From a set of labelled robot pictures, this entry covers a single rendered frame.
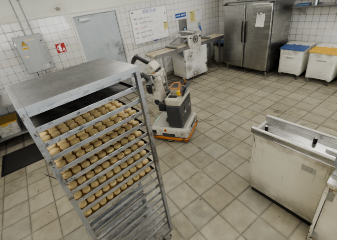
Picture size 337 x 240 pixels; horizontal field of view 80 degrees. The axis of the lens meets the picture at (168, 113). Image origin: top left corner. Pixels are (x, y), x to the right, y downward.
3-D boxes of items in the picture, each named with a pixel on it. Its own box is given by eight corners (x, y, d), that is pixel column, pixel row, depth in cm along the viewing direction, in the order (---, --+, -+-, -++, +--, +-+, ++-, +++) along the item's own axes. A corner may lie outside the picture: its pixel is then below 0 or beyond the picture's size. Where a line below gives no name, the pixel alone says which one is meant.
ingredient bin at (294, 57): (275, 76, 522) (279, 46, 484) (287, 69, 552) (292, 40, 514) (297, 80, 483) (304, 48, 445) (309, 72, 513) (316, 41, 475)
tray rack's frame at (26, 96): (146, 204, 243) (102, 56, 154) (175, 234, 208) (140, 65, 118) (96, 245, 209) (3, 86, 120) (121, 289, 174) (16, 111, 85)
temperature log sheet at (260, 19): (264, 26, 474) (265, 12, 458) (263, 27, 472) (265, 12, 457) (255, 26, 490) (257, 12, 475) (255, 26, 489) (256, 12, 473)
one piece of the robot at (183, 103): (193, 117, 372) (189, 74, 331) (184, 135, 329) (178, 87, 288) (176, 115, 385) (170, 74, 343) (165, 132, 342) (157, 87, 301)
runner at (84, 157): (146, 122, 145) (145, 118, 143) (148, 123, 143) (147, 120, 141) (53, 173, 111) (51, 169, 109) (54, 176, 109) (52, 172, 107)
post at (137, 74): (171, 227, 206) (136, 64, 122) (173, 229, 204) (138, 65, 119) (169, 229, 205) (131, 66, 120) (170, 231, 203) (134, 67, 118)
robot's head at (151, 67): (161, 64, 321) (154, 58, 320) (155, 69, 305) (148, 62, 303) (156, 70, 330) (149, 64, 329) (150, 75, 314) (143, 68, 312)
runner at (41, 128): (138, 87, 131) (137, 82, 130) (141, 88, 129) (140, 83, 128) (30, 134, 97) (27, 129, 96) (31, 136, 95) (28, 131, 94)
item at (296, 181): (325, 208, 214) (353, 142, 169) (312, 230, 197) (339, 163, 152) (262, 173, 264) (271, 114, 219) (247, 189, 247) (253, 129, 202)
